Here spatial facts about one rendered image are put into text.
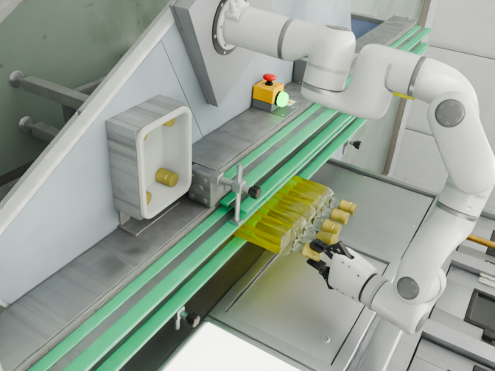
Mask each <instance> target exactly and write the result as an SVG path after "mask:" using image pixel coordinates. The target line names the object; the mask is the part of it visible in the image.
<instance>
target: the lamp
mask: <svg viewBox="0 0 495 371"><path fill-rule="evenodd" d="M288 98H289V96H288V94H287V93H284V92H283V91H279V92H278V93H277V94H276V96H275V105H277V106H281V107H283V106H285V105H286V104H287V102H288Z"/></svg>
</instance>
